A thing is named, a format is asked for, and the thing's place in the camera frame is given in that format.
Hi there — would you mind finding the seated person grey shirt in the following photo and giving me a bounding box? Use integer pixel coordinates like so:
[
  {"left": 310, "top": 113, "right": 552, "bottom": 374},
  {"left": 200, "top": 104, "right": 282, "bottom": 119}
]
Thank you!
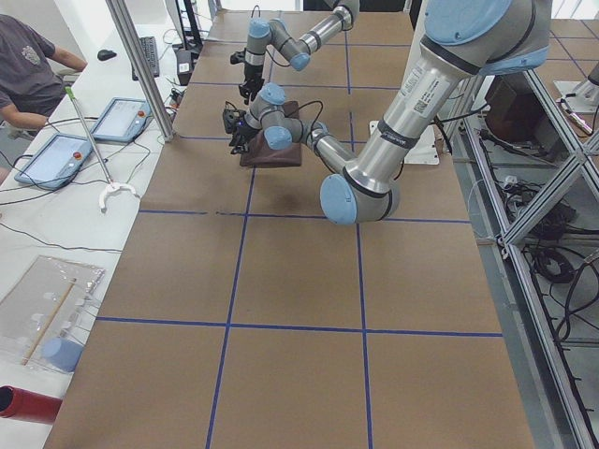
[{"left": 1, "top": 14, "right": 87, "bottom": 131}]

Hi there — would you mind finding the wooden stick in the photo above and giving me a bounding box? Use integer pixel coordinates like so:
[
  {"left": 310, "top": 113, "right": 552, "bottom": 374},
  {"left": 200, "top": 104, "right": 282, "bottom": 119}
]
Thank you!
[{"left": 21, "top": 278, "right": 77, "bottom": 366}]

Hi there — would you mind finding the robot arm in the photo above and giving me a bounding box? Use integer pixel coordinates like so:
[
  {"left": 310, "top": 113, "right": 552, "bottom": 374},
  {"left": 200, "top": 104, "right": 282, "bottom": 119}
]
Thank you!
[
  {"left": 230, "top": 0, "right": 360, "bottom": 105},
  {"left": 226, "top": 0, "right": 551, "bottom": 225}
]

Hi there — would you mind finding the clear plastic bag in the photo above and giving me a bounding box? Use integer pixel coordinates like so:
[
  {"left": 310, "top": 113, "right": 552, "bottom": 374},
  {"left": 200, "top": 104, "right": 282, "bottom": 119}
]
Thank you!
[{"left": 1, "top": 256, "right": 105, "bottom": 372}]

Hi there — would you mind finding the aluminium frame post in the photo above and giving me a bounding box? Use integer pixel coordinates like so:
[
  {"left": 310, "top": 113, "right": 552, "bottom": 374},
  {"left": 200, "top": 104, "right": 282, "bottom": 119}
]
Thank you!
[{"left": 106, "top": 0, "right": 174, "bottom": 142}]

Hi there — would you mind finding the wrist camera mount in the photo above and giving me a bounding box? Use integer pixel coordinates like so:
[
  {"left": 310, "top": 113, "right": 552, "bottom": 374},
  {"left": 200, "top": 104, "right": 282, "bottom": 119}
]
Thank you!
[
  {"left": 229, "top": 50, "right": 246, "bottom": 65},
  {"left": 222, "top": 101, "right": 246, "bottom": 135}
]

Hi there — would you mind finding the black computer mouse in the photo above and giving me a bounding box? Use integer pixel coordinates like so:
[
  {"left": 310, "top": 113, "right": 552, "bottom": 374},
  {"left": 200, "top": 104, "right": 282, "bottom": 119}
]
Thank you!
[{"left": 96, "top": 49, "right": 117, "bottom": 62}]

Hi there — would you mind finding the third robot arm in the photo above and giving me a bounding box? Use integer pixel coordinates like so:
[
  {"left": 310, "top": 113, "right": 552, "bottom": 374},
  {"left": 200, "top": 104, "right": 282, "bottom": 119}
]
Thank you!
[{"left": 554, "top": 65, "right": 598, "bottom": 114}]

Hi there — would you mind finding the dark brown t-shirt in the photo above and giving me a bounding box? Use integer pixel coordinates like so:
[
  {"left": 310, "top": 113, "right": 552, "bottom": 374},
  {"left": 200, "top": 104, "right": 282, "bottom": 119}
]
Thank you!
[{"left": 239, "top": 96, "right": 308, "bottom": 168}]

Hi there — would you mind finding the reacher grabber stick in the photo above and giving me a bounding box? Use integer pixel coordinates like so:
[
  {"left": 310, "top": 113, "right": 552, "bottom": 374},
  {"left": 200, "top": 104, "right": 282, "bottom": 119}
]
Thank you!
[{"left": 65, "top": 86, "right": 139, "bottom": 213}]

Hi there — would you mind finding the blue plastic cup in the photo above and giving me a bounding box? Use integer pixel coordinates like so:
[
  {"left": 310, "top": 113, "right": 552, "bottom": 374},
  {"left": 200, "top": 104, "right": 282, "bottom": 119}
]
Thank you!
[{"left": 42, "top": 338, "right": 83, "bottom": 372}]

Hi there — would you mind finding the near teach pendant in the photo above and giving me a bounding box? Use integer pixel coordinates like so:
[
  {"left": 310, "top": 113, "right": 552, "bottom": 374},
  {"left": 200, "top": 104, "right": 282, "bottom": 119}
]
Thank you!
[{"left": 14, "top": 133, "right": 93, "bottom": 191}]

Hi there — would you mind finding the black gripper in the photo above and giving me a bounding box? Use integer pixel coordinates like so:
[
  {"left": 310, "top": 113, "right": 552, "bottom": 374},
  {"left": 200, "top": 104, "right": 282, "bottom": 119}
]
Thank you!
[
  {"left": 239, "top": 64, "right": 264, "bottom": 104},
  {"left": 229, "top": 118, "right": 258, "bottom": 154}
]

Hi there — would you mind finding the red cylinder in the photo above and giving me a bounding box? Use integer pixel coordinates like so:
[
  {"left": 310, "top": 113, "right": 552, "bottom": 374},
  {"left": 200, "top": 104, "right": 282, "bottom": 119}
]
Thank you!
[{"left": 1, "top": 385, "right": 62, "bottom": 425}]

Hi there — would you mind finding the black keyboard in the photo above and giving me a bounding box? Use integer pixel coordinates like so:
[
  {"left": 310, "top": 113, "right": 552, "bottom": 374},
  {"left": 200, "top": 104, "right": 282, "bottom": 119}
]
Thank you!
[{"left": 139, "top": 36, "right": 160, "bottom": 78}]

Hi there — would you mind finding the blue tape line crosswise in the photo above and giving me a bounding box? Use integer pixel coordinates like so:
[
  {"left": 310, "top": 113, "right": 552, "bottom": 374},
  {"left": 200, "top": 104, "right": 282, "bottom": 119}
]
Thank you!
[{"left": 95, "top": 316, "right": 504, "bottom": 339}]

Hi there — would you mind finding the far teach pendant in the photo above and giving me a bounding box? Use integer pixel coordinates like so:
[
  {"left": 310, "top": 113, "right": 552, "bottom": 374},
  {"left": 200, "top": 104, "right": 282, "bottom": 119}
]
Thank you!
[{"left": 91, "top": 97, "right": 152, "bottom": 144}]

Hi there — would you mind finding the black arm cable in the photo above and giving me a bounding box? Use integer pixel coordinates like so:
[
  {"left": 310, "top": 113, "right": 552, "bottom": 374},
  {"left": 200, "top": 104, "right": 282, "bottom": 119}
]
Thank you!
[{"left": 289, "top": 99, "right": 329, "bottom": 137}]

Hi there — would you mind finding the teach pendant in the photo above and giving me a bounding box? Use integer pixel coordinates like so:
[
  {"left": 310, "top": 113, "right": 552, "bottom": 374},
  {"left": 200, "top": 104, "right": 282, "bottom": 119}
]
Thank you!
[
  {"left": 14, "top": 133, "right": 93, "bottom": 191},
  {"left": 91, "top": 97, "right": 152, "bottom": 144}
]

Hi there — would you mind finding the aluminium frame cage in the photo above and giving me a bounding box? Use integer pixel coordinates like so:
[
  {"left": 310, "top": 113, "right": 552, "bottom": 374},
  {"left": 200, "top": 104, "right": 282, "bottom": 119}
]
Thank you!
[{"left": 450, "top": 58, "right": 598, "bottom": 448}]

